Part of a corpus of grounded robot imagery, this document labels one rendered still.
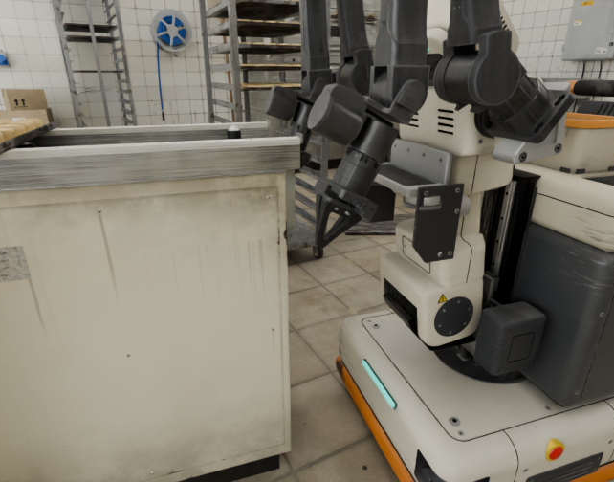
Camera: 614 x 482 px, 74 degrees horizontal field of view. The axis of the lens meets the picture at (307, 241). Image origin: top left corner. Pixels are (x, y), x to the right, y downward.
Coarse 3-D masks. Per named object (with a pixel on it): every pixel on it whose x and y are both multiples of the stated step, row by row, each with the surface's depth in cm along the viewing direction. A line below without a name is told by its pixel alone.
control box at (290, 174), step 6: (288, 174) 85; (294, 174) 86; (288, 180) 86; (294, 180) 86; (288, 186) 86; (294, 186) 87; (288, 192) 87; (294, 192) 87; (288, 198) 87; (294, 198) 88; (288, 204) 88; (294, 204) 88; (288, 210) 88; (294, 210) 89; (288, 216) 89; (294, 216) 89; (288, 222) 89; (294, 222) 90; (288, 228) 90
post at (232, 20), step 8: (232, 0) 170; (232, 8) 171; (232, 16) 172; (232, 24) 174; (232, 32) 175; (232, 40) 176; (232, 48) 177; (232, 56) 178; (232, 64) 179; (232, 72) 181; (232, 80) 183; (232, 88) 185; (240, 88) 184; (240, 96) 185; (240, 104) 186; (240, 112) 188; (240, 120) 189
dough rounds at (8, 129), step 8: (0, 120) 88; (8, 120) 89; (16, 120) 90; (24, 120) 89; (32, 120) 90; (40, 120) 91; (0, 128) 75; (8, 128) 75; (16, 128) 79; (24, 128) 81; (32, 128) 86; (0, 136) 69; (8, 136) 74; (16, 136) 79
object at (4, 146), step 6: (42, 126) 85; (48, 126) 89; (54, 126) 93; (30, 132) 77; (36, 132) 81; (42, 132) 85; (12, 138) 69; (18, 138) 71; (24, 138) 74; (30, 138) 77; (0, 144) 64; (6, 144) 66; (12, 144) 68; (18, 144) 71; (0, 150) 63; (6, 150) 65
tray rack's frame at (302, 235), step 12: (204, 0) 219; (204, 12) 221; (204, 24) 223; (204, 36) 225; (204, 48) 227; (204, 60) 230; (300, 228) 249; (288, 240) 230; (300, 240) 230; (312, 240) 230
